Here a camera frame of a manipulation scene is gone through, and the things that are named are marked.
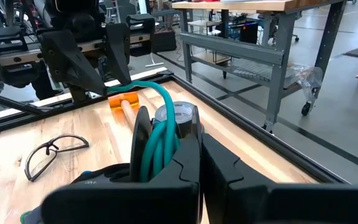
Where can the grey metal workbench wooden top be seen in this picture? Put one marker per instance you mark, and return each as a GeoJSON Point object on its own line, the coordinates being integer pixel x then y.
{"type": "Point", "coordinates": [244, 49]}

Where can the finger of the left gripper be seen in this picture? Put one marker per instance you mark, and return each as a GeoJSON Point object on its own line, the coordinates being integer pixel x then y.
{"type": "Point", "coordinates": [118, 53]}
{"type": "Point", "coordinates": [70, 65]}

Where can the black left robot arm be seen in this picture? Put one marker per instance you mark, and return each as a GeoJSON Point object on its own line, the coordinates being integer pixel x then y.
{"type": "Point", "coordinates": [73, 18]}

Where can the grey duct tape roll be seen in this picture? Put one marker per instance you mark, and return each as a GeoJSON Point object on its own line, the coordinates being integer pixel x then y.
{"type": "Point", "coordinates": [182, 112]}

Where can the clear plastic bag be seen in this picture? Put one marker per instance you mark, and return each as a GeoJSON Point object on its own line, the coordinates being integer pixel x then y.
{"type": "Point", "coordinates": [309, 77]}

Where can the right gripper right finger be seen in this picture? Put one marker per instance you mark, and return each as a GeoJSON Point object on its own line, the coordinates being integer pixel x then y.
{"type": "Point", "coordinates": [275, 205]}

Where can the black equipment case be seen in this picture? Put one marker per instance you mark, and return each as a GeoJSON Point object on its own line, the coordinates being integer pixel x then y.
{"type": "Point", "coordinates": [165, 40]}

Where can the black computer box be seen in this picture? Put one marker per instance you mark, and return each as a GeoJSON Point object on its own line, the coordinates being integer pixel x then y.
{"type": "Point", "coordinates": [249, 32]}

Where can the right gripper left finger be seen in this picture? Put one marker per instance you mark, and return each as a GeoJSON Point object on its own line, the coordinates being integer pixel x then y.
{"type": "Point", "coordinates": [120, 205]}

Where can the clear safety glasses black frame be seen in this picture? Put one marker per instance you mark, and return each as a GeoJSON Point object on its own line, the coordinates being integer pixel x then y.
{"type": "Point", "coordinates": [48, 147]}

